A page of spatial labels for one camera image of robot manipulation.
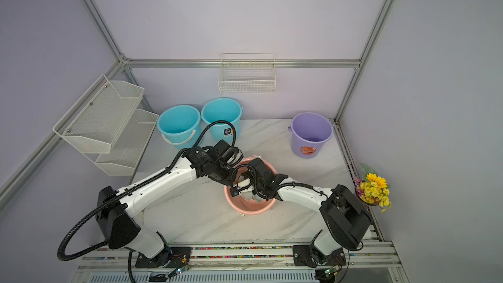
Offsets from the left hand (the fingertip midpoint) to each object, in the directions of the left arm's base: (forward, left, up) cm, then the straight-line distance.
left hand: (231, 182), depth 78 cm
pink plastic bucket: (-4, -6, -16) cm, 18 cm away
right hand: (+8, -7, -7) cm, 13 cm away
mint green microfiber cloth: (-2, -6, -9) cm, 11 cm away
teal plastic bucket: (+43, +8, +2) cm, 44 cm away
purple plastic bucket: (+26, -36, +2) cm, 44 cm away
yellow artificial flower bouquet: (-8, -49, +10) cm, 51 cm away
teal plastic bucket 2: (+31, +29, +1) cm, 42 cm away
